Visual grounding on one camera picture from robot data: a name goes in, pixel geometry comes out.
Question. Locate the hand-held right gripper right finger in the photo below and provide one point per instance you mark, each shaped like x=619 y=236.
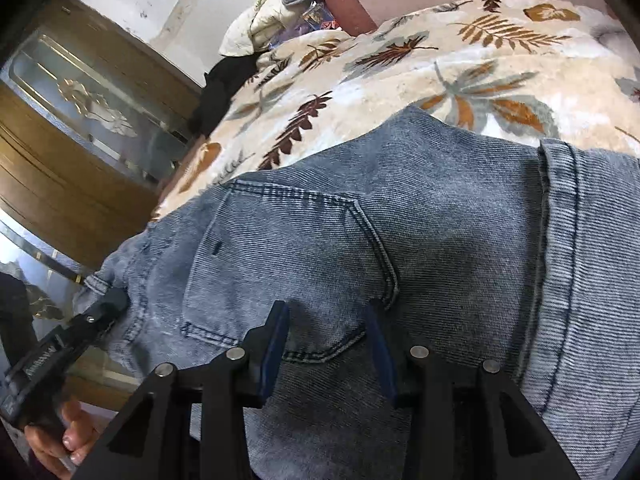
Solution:
x=382 y=360

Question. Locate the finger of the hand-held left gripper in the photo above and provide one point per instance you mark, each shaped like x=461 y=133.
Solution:
x=102 y=312

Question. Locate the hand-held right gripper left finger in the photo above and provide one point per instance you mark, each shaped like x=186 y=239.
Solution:
x=272 y=355

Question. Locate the blue denim pants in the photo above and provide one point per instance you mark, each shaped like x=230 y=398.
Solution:
x=400 y=220

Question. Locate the person's left hand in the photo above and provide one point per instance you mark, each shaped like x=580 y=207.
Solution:
x=65 y=440

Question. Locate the wooden door with glass panel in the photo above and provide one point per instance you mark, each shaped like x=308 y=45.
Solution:
x=65 y=185

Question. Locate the black cloth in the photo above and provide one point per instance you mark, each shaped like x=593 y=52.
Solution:
x=220 y=90

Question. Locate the leaf-printed beige blanket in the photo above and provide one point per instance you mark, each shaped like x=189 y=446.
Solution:
x=400 y=70

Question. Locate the cream cloth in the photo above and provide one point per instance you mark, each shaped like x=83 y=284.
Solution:
x=245 y=30

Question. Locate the colourful printed packet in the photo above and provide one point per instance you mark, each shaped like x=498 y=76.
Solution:
x=315 y=17

